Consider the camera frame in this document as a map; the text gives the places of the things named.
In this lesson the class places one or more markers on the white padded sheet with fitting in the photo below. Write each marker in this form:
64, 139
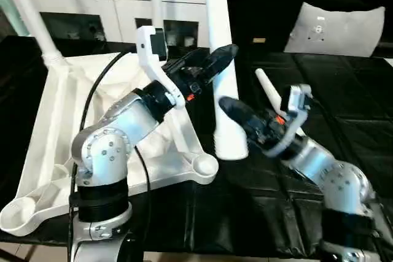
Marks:
338, 29

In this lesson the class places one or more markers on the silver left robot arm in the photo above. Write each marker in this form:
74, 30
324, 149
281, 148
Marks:
110, 145

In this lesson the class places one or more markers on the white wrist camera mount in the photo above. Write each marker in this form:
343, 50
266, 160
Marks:
299, 99
147, 44

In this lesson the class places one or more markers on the white plastic table top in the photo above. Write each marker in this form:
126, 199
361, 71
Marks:
55, 127

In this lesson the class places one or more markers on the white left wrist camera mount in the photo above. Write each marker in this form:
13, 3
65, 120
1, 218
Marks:
147, 44

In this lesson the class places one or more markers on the black work mat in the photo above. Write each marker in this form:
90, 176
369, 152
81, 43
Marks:
356, 108

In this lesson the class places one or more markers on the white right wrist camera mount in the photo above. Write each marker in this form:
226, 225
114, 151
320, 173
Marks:
299, 99

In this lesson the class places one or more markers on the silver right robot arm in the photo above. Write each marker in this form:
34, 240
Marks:
338, 182

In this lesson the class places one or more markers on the small yellow tag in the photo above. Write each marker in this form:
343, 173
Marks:
259, 40

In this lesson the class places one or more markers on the teal glass panel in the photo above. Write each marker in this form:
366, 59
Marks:
12, 10

